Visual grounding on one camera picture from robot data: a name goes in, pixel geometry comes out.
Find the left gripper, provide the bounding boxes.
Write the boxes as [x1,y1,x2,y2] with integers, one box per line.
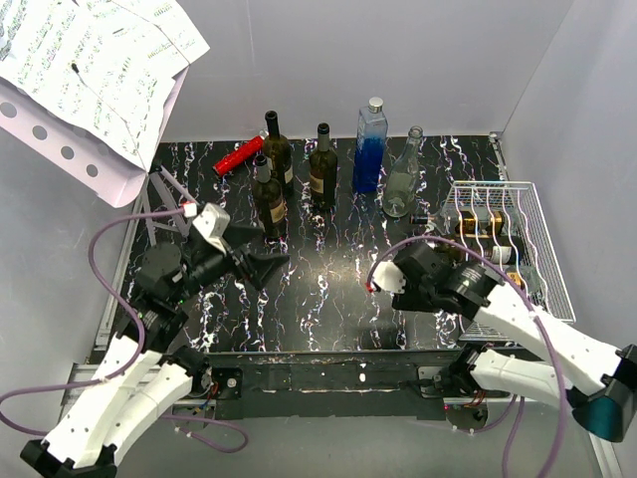
[171,222,289,305]

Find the red glitter microphone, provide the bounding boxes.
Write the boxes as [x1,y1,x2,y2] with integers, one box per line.
[213,134,266,177]

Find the clear glass bottle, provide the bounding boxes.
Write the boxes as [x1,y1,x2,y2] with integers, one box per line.
[382,125,424,218]

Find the dark wine bottle white label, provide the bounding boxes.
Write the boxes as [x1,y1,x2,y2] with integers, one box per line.
[262,111,294,198]

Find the dark green wine bottle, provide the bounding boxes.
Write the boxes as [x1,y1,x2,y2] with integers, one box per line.
[309,122,337,210]

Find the blue square glass bottle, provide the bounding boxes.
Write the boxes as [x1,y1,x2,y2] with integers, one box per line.
[352,97,388,193]

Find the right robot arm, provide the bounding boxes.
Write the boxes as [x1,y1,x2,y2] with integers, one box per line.
[371,238,636,443]

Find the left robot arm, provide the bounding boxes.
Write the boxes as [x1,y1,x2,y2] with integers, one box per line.
[21,225,290,477]

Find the lilac music stand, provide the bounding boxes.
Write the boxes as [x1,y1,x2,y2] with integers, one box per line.
[0,64,210,245]

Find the sheet music pages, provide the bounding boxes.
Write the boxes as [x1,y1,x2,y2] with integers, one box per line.
[1,1,209,170]

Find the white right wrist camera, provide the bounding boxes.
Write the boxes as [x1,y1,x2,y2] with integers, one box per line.
[366,261,406,295]

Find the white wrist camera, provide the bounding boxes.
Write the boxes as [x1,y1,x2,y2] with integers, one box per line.
[182,201,230,255]
[366,261,406,295]

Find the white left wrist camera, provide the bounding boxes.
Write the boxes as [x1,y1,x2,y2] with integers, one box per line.
[182,201,230,255]

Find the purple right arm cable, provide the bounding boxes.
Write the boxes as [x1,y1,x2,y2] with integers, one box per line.
[366,235,568,478]

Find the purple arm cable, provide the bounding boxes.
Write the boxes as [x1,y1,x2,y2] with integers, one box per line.
[366,235,568,478]
[0,206,249,454]

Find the white wire wine rack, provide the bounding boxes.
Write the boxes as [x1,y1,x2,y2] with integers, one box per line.
[440,181,576,325]

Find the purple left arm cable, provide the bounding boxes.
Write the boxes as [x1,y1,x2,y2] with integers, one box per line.
[0,206,249,454]

